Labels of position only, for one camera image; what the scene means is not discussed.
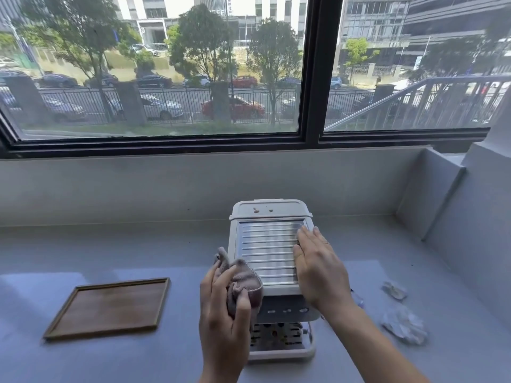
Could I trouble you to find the person's right forearm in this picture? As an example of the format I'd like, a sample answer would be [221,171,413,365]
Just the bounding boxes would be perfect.
[319,301,431,383]

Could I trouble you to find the cars on the street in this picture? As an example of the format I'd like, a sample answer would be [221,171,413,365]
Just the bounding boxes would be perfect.
[0,68,400,124]

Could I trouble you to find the black metal fence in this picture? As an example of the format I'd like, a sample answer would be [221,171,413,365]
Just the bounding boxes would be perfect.
[0,84,384,127]

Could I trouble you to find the brown wooden tray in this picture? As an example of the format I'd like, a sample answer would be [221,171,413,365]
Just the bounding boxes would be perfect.
[42,277,172,342]

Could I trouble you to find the person's right hand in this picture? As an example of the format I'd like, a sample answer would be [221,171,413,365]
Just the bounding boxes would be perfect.
[293,226,352,315]

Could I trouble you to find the person's left hand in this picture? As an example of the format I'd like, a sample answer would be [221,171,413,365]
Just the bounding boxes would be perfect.
[198,261,253,370]

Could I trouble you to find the grey stair railing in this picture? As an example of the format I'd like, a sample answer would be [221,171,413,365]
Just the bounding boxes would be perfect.
[324,74,511,131]

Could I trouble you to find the grey glass building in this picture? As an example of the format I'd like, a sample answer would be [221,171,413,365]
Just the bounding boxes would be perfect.
[339,0,511,78]

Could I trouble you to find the small crumpled clear plastic wrapper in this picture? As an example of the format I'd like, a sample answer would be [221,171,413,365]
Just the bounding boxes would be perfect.
[381,281,408,301]

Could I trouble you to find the person's left forearm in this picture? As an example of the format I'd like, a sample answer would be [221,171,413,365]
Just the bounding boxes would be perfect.
[198,365,249,383]

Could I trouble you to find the large crumpled clear plastic wrapper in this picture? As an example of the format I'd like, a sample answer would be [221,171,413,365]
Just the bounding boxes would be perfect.
[380,305,429,347]

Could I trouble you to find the green street tree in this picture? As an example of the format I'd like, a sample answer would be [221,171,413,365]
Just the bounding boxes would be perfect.
[245,18,305,125]
[164,4,241,125]
[343,37,381,78]
[16,0,142,125]

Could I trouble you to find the grey concrete fence pillar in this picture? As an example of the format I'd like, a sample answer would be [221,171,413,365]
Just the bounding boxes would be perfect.
[374,84,396,106]
[210,81,233,125]
[3,73,53,125]
[113,81,148,127]

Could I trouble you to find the white coffee machine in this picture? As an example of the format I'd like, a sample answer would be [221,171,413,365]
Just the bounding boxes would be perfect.
[227,199,322,364]

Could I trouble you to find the grey pink cleaning cloth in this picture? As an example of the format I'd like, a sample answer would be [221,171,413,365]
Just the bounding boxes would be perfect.
[213,247,264,320]

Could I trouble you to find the black window frame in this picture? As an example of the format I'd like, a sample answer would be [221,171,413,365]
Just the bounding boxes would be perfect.
[0,0,511,160]

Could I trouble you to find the white office building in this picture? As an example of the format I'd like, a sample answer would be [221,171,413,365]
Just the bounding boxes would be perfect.
[111,0,309,50]

